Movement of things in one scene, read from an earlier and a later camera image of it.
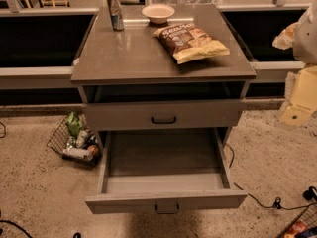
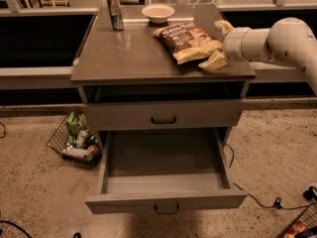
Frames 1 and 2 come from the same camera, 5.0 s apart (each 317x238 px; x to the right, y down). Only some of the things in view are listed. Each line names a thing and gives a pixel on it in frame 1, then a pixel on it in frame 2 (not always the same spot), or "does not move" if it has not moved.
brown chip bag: x=189 y=42 does not move
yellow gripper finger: x=285 y=40 → x=240 y=45
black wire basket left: x=76 y=141 does not move
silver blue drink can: x=116 y=11 does not move
